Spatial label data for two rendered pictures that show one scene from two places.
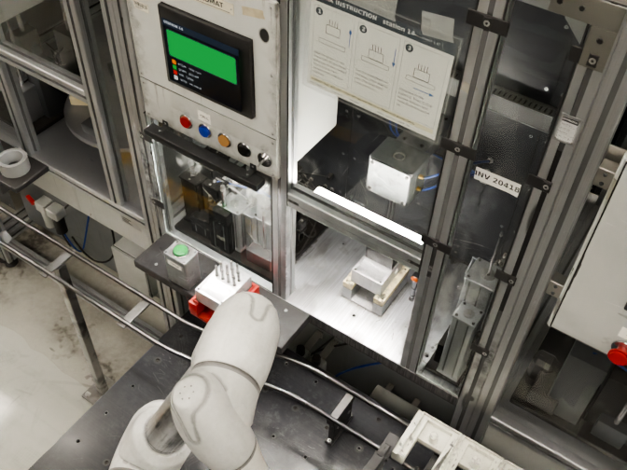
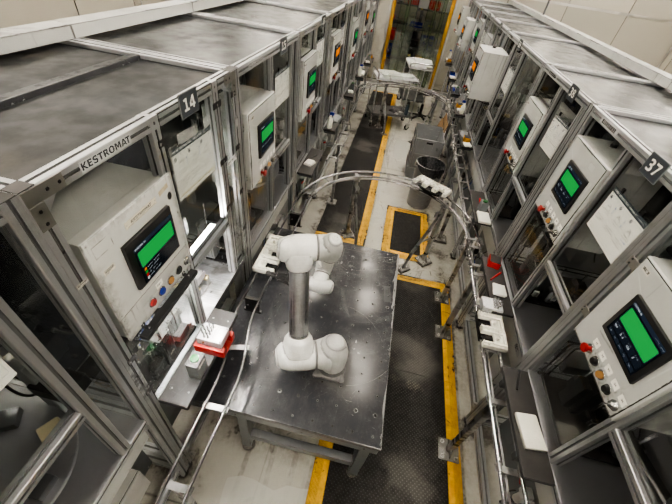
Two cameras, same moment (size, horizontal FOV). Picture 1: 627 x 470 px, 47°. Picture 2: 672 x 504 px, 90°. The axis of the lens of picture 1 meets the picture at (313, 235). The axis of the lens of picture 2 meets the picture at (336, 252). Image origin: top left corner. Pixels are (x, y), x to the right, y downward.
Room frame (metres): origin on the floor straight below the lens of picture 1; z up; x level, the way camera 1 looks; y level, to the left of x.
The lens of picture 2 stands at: (1.14, 1.28, 2.50)
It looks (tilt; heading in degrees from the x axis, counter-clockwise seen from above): 42 degrees down; 243
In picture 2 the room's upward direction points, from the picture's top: 9 degrees clockwise
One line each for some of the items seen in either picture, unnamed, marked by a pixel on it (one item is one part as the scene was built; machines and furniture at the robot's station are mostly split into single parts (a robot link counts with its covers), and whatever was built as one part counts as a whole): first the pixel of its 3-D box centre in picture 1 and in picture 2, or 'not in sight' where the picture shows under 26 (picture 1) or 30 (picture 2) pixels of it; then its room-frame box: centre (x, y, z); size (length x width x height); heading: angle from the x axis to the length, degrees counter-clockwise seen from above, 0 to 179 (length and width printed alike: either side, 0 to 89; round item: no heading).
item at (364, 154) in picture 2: not in sight; (370, 139); (-1.73, -3.79, 0.01); 5.85 x 0.59 x 0.01; 58
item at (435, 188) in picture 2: not in sight; (431, 188); (-0.94, -1.00, 0.84); 0.37 x 0.14 x 0.10; 116
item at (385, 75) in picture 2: not in sight; (392, 98); (-2.41, -4.48, 0.48); 0.88 x 0.56 x 0.96; 166
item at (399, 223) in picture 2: not in sight; (406, 231); (-1.07, -1.30, 0.01); 1.00 x 0.55 x 0.01; 58
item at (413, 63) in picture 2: not in sight; (415, 83); (-3.43, -5.34, 0.48); 0.84 x 0.58 x 0.97; 66
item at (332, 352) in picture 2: not in sight; (332, 351); (0.64, 0.42, 0.85); 0.18 x 0.16 x 0.22; 168
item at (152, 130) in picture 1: (203, 152); (170, 299); (1.35, 0.28, 1.37); 0.36 x 0.04 x 0.04; 58
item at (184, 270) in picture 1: (185, 263); (194, 364); (1.32, 0.36, 0.97); 0.08 x 0.08 x 0.12; 58
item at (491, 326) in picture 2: not in sight; (489, 325); (-0.39, 0.53, 0.84); 0.37 x 0.14 x 0.10; 58
